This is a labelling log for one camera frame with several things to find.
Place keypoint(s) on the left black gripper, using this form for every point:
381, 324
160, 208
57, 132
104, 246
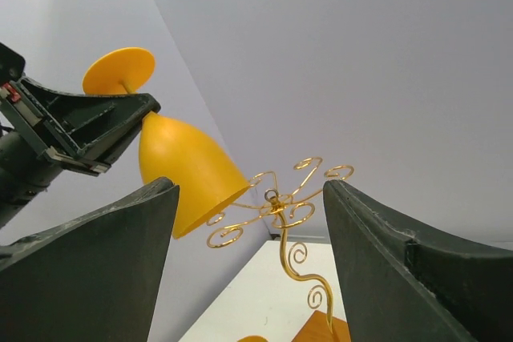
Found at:
53, 131

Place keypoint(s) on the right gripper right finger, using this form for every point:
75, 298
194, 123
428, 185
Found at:
404, 280

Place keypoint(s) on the gold wire wine glass rack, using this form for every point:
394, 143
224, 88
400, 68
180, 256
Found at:
287, 211

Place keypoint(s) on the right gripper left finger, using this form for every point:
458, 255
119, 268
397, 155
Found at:
94, 278

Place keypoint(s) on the orange wine glass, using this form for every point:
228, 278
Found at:
252, 339
208, 179

